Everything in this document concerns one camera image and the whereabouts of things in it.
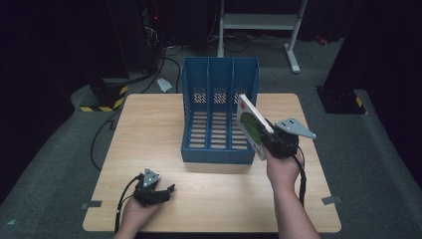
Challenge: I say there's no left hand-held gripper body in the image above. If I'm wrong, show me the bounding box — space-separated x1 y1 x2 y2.
132 167 167 208

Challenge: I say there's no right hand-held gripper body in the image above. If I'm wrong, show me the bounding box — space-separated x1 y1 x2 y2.
265 116 317 160

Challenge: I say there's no book with green leaf cover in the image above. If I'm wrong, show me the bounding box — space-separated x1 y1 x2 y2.
235 93 276 162

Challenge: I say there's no blue plastic file rack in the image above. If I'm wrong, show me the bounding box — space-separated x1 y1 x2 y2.
180 56 261 165

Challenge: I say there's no person's right hand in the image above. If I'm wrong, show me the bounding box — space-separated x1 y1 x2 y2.
264 146 304 195

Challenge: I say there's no grey tape strip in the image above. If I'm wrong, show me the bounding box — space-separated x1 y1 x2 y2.
320 195 342 206
81 199 104 210

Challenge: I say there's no black base with yellow stripes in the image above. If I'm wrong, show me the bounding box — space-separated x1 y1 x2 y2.
316 85 368 116
79 77 130 114

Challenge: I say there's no white metal stand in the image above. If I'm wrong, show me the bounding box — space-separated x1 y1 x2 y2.
216 0 309 75

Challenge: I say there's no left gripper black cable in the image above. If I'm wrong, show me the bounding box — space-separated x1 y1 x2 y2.
113 174 143 234

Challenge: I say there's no long black floor cable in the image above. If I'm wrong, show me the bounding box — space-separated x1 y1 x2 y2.
90 109 123 172

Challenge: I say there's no black cable loop on floor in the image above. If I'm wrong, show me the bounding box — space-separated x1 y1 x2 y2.
140 44 184 95

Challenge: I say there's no dark equipment rack with wires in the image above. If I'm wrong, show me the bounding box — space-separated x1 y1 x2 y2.
140 0 165 76

